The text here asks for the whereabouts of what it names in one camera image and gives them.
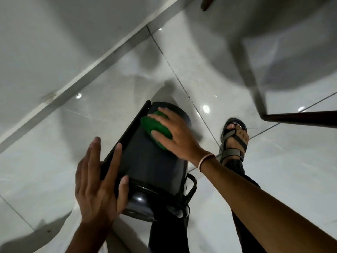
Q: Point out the person's left little finger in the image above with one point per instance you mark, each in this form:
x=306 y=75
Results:
x=78 y=179

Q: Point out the person's foot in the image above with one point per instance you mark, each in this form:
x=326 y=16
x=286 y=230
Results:
x=238 y=138

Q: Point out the dark wooden table edge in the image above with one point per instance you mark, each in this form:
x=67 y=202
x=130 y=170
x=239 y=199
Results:
x=302 y=119

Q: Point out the dark grey pedal bin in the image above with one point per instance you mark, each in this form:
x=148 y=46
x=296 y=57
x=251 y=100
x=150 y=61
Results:
x=150 y=171

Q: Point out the person's left forearm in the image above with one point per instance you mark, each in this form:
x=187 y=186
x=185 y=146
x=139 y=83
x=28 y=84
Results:
x=88 y=238

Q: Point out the person's left thumb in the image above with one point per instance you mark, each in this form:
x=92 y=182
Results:
x=123 y=193

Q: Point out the person's left middle finger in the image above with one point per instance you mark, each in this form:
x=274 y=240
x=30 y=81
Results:
x=94 y=158

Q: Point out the person's black trouser leg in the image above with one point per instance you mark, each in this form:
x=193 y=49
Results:
x=168 y=234
x=246 y=234

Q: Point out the person's right thumb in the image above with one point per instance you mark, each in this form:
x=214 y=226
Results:
x=162 y=138

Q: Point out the green scrub pad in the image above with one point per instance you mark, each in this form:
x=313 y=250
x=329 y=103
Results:
x=154 y=129

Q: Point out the person's right middle finger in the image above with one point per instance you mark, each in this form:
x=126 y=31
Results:
x=168 y=113

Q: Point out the person's right hand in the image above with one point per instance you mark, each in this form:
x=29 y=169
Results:
x=183 y=142

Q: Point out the person's left hand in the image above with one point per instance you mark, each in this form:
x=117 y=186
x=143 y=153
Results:
x=94 y=200

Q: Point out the person's right forearm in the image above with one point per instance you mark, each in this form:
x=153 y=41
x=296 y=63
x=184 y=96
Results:
x=263 y=210

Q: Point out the pale wrist band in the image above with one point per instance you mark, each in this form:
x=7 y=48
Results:
x=204 y=160

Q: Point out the brown furniture leg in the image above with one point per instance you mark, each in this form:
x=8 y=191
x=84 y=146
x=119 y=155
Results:
x=207 y=3

